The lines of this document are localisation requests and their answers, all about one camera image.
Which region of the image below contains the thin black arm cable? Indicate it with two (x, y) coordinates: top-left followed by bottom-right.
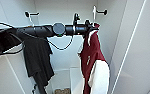
(0, 19), (25, 56)
(45, 34), (75, 52)

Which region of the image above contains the white inner shelf box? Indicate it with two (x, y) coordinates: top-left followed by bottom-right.
(69, 66), (85, 94)

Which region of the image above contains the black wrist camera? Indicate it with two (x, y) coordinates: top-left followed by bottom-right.
(72, 12), (82, 26)

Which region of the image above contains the black t-shirt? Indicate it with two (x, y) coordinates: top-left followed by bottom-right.
(22, 35), (55, 94)

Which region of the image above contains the maroon and white jacket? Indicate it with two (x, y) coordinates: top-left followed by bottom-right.
(76, 23), (111, 94)

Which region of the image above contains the white wardrobe cabinet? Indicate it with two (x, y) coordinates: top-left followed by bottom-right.
(0, 0), (150, 94)

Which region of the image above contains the white wardrobe door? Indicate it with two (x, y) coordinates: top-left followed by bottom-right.
(109, 0), (150, 94)
(0, 0), (27, 94)

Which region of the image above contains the white clothes hanger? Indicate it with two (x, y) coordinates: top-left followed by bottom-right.
(90, 5), (100, 31)
(26, 14), (37, 28)

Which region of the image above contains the black wardrobe hook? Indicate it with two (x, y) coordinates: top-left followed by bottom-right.
(95, 9), (109, 16)
(24, 10), (41, 18)

